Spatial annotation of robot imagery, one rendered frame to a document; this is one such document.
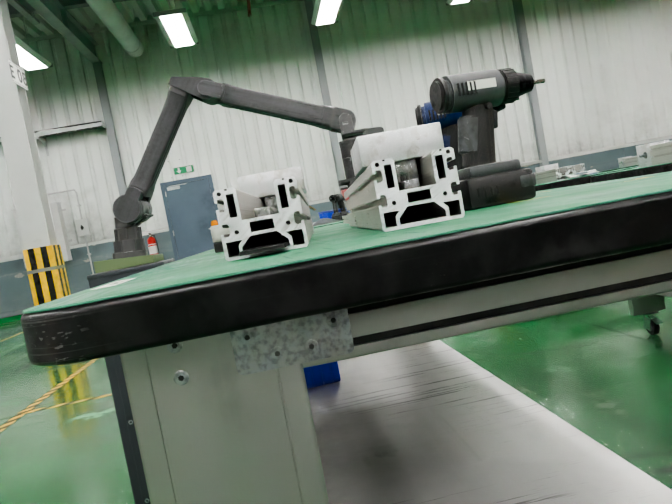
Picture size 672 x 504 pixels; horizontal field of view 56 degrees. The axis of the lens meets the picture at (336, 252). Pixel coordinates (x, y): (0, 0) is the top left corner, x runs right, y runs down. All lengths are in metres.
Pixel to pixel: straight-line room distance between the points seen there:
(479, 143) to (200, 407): 0.64
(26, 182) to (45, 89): 5.76
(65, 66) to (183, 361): 12.99
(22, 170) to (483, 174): 7.21
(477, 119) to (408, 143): 0.25
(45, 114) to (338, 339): 12.95
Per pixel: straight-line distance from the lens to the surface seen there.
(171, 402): 0.60
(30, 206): 7.92
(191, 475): 0.62
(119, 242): 1.80
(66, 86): 13.43
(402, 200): 0.75
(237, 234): 0.75
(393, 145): 0.83
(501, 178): 1.04
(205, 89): 1.76
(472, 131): 1.05
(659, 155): 2.97
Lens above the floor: 0.81
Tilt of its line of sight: 3 degrees down
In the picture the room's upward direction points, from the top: 11 degrees counter-clockwise
